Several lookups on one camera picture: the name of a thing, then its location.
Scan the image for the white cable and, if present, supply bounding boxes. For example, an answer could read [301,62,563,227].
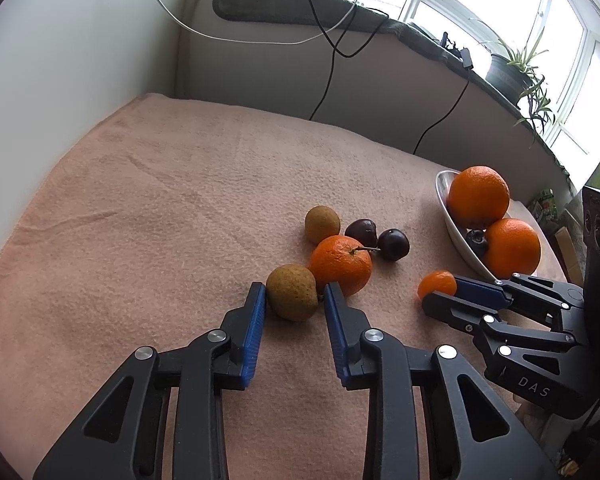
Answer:
[139,0,361,46]

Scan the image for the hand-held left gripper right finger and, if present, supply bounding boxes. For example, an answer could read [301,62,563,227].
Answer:
[322,281,561,480]

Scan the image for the potted spider plant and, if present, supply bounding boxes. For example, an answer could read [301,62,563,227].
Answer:
[472,20,556,148]

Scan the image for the stemmed tangerine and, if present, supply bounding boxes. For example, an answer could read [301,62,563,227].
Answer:
[308,235,381,298]

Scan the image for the brown kiwi far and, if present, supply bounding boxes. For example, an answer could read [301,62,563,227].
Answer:
[305,205,341,245]

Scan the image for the black ring light cable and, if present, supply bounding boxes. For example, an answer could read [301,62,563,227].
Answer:
[412,32,476,156]

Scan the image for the brown cardboard box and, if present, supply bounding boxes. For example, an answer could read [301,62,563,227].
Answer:
[550,207,586,286]

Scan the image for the white panel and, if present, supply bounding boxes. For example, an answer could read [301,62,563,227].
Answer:
[0,0,196,241]

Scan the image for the medium orange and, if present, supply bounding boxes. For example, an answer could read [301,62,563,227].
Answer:
[484,218,542,279]

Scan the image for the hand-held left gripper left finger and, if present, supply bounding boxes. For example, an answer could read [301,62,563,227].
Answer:
[32,281,268,480]

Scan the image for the large orange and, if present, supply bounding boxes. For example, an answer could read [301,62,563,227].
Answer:
[446,165,511,230]

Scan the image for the brown longan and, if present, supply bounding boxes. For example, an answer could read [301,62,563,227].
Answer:
[266,264,319,322]

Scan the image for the tiny tangerine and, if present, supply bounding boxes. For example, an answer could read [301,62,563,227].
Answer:
[417,270,458,302]

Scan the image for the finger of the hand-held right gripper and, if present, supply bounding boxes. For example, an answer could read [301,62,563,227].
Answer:
[455,274,586,323]
[421,292,583,356]

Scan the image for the pink blanket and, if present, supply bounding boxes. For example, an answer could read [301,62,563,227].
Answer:
[0,92,571,480]

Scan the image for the dark plum left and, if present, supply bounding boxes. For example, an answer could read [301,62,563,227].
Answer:
[344,218,379,248]

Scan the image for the floral white plate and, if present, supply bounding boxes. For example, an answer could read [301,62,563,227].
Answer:
[435,170,543,283]

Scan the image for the black adapter cable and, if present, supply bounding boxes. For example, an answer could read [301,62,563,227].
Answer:
[230,0,391,121]

